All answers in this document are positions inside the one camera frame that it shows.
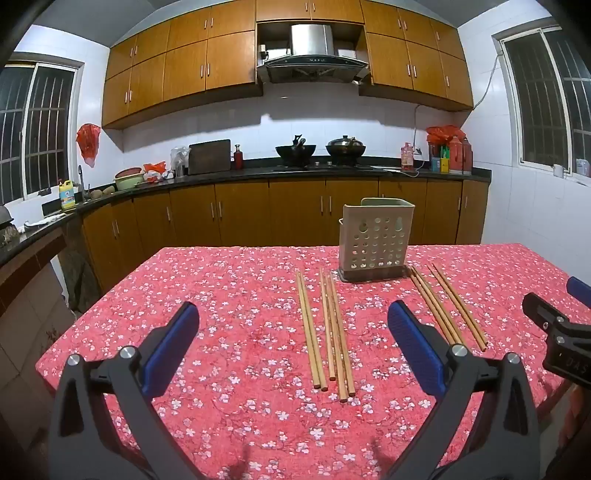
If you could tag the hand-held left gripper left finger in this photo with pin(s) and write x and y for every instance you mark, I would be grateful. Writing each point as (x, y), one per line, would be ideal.
(171, 350)

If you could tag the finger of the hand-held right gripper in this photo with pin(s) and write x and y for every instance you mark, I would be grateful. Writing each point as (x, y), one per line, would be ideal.
(542, 311)
(581, 288)

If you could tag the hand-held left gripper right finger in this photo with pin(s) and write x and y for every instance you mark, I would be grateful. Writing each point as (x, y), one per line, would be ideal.
(415, 341)

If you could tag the beige perforated utensil holder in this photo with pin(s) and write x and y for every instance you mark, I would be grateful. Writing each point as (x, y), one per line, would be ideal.
(346, 249)

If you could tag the black wok with utensils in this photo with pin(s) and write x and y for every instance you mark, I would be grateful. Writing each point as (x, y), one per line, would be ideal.
(295, 154)

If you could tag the red floral tablecloth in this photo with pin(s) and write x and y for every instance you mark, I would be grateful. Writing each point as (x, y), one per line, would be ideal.
(231, 323)

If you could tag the white mug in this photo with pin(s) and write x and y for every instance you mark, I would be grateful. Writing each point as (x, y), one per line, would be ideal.
(558, 170)

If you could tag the wooden lower cabinets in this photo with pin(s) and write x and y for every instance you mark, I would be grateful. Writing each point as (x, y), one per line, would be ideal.
(240, 212)

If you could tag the wooden cabinets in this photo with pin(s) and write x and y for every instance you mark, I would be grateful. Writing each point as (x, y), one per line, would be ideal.
(240, 212)
(184, 60)

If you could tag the red thermos flask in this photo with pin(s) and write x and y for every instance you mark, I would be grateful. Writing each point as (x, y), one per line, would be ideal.
(467, 157)
(456, 157)

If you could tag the green basin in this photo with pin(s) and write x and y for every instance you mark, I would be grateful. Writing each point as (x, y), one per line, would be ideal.
(127, 182)

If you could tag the red and white bag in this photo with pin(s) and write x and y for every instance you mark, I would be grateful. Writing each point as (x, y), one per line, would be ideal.
(153, 173)

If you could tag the pink bottle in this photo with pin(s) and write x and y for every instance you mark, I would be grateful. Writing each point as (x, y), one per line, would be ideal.
(407, 157)

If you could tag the yellow detergent bottle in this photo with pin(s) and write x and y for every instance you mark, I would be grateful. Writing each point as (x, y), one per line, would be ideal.
(67, 196)

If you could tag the clear plastic bag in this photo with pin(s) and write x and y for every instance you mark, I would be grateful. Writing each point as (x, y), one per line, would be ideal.
(179, 159)

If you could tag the metal faucet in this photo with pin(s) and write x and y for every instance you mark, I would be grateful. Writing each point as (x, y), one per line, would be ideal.
(81, 177)

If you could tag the black kitchen countertop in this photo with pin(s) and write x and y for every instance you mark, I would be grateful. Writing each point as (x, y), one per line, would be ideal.
(258, 175)

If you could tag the dark wooden cutting board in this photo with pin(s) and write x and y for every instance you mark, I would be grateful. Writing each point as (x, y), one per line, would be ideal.
(210, 157)

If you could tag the gas stove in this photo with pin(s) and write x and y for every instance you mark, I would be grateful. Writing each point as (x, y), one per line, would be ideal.
(323, 166)

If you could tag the small red bottle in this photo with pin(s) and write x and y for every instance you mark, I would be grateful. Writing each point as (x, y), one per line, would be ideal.
(238, 159)

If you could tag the crumpled red plastic bag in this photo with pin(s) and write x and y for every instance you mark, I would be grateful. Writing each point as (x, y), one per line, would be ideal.
(441, 134)

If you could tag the black wok with lid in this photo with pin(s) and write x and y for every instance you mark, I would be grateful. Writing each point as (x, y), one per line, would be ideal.
(345, 147)

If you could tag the dark metal pot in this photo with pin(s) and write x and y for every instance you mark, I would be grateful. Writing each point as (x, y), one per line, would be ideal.
(4, 217)

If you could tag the hanging red plastic bag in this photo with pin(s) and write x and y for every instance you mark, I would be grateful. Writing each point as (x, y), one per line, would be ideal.
(87, 143)

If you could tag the barred window with small panes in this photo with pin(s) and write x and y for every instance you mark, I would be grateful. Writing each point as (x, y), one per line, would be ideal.
(46, 129)

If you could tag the wooden upper cabinets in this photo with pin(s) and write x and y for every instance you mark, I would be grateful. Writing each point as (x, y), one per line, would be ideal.
(184, 60)

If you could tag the steel range hood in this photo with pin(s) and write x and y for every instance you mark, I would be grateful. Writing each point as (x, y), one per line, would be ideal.
(309, 41)

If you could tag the barred window with white frame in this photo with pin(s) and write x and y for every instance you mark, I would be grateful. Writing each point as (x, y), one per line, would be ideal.
(540, 101)

